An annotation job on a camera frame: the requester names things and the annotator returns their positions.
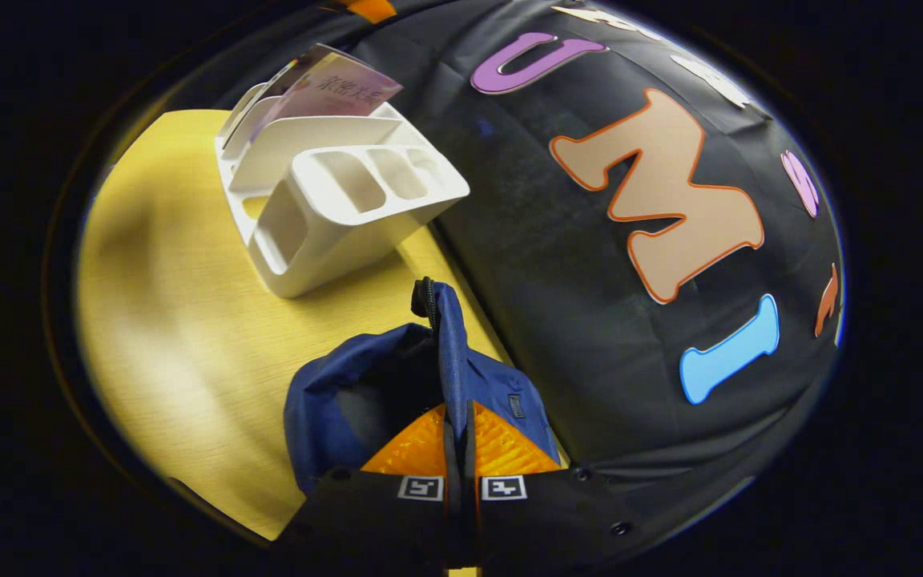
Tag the black backdrop cloth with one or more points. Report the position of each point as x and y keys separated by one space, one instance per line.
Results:
x=558 y=320

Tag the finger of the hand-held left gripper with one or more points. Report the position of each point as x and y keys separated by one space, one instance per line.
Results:
x=371 y=8

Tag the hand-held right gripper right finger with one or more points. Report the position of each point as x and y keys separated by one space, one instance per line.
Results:
x=550 y=513

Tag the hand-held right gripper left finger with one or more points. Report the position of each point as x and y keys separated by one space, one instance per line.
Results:
x=373 y=513

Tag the blue schoolbag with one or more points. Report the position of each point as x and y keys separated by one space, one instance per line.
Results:
x=325 y=417

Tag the pink book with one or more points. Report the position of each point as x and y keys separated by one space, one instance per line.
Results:
x=345 y=90

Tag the white bookshelf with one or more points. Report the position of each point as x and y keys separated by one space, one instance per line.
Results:
x=333 y=232

